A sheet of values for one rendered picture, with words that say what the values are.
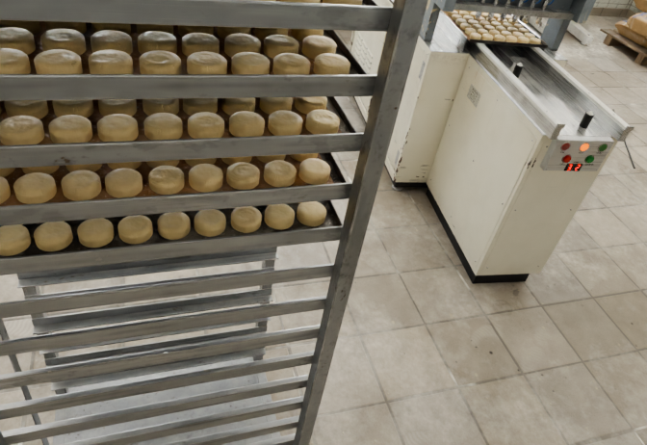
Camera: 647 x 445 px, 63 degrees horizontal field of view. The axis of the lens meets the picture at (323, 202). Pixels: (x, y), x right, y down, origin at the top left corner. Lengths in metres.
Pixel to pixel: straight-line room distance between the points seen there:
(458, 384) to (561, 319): 0.68
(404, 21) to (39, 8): 0.39
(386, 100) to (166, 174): 0.33
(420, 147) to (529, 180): 0.77
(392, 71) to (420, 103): 1.95
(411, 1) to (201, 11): 0.24
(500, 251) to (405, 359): 0.64
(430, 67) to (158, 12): 2.03
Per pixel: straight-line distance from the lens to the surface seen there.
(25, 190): 0.80
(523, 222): 2.35
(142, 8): 0.62
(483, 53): 2.51
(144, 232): 0.84
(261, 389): 1.19
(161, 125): 0.74
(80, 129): 0.74
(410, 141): 2.74
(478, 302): 2.50
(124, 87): 0.66
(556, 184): 2.28
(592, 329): 2.69
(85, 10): 0.62
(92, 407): 1.84
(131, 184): 0.78
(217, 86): 0.66
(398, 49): 0.67
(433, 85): 2.61
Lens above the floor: 1.72
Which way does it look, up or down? 39 degrees down
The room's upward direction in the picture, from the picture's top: 11 degrees clockwise
